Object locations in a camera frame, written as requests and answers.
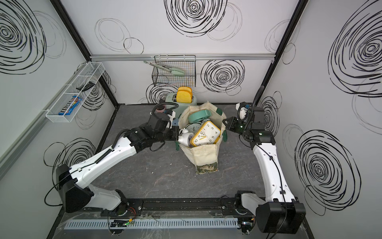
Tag blue candy packet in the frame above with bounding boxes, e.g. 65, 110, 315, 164
58, 96, 82, 116

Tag white wire shelf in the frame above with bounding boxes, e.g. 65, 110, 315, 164
45, 62, 105, 123

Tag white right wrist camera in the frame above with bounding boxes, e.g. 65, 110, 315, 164
236, 102, 250, 120

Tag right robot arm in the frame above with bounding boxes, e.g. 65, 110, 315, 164
223, 102, 306, 238

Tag yellow toast slice front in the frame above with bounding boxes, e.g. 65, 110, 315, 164
176, 91, 193, 104

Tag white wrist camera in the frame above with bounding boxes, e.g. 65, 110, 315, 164
167, 110, 176, 121
236, 102, 250, 120

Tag cream canvas tote bag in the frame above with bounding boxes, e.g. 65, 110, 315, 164
178, 102, 227, 174

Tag yellow toast slice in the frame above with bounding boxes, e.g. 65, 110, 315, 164
178, 87, 192, 92
176, 91, 193, 104

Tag yellow rectangular clock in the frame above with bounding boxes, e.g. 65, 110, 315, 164
191, 120, 221, 147

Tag yellow toast slice back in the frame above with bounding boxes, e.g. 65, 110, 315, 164
178, 87, 192, 92

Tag silver twin bell clock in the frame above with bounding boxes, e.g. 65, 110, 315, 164
186, 123, 202, 133

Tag grey slotted cable duct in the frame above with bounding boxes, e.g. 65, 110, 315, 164
64, 218, 239, 230

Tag light blue clock back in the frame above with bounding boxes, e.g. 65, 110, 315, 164
172, 119, 179, 126

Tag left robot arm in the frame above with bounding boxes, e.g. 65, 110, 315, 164
56, 110, 179, 213

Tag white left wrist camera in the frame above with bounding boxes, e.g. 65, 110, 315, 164
167, 110, 176, 121

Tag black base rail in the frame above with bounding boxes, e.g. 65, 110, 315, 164
63, 196, 253, 218

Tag black wire basket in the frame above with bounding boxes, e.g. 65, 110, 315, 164
148, 54, 197, 88

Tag mint green tongs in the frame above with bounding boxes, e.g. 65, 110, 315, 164
143, 61, 185, 76

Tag pink cup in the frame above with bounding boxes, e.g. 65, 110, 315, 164
155, 105, 166, 113

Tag green round pastel clock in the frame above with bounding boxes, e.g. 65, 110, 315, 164
188, 110, 212, 123

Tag black remote control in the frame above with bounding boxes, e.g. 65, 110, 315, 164
76, 82, 95, 92

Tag white purple face clock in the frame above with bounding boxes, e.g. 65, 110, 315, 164
178, 128, 194, 147

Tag mint green toaster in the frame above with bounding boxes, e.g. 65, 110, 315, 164
165, 92, 198, 119

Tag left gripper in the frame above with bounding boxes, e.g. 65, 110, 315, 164
153, 125, 183, 144

